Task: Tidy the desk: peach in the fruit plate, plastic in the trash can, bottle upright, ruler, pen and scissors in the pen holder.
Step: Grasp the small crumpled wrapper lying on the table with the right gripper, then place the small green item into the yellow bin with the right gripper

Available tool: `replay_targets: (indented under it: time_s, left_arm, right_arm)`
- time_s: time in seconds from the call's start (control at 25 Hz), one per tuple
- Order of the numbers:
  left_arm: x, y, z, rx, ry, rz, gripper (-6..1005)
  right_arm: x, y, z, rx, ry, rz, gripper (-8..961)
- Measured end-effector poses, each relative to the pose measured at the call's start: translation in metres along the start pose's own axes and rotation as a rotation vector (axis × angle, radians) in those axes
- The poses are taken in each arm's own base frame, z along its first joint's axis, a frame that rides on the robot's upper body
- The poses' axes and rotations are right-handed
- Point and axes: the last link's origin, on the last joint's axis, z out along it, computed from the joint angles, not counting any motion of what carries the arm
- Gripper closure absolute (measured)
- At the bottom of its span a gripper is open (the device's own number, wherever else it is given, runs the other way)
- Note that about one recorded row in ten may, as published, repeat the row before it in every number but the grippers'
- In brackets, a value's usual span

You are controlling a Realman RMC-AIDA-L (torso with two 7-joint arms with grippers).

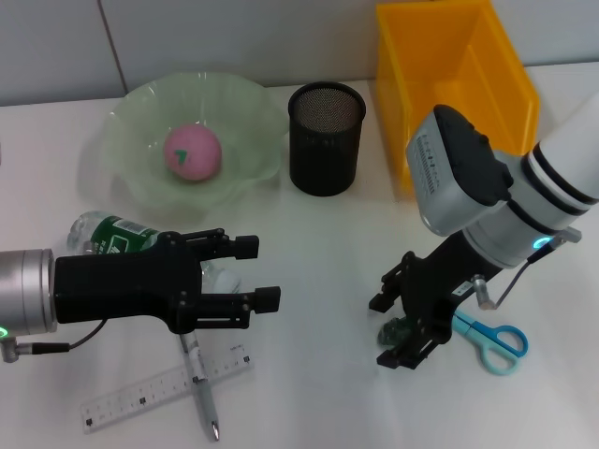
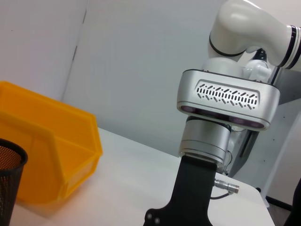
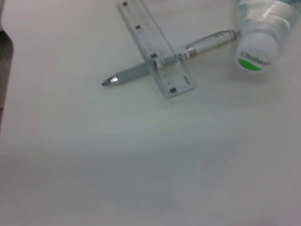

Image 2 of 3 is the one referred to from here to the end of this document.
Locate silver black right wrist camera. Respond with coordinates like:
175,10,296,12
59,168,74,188
176,69,280,131

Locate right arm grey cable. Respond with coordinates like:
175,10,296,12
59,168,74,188
210,188,236,200

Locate black mesh pen holder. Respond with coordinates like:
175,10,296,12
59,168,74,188
0,138,29,226

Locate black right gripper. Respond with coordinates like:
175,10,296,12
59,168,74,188
143,156,217,226

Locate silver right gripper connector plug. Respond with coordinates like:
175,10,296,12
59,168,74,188
214,179,240,194

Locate yellow plastic bin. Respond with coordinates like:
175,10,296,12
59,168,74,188
0,81,103,205

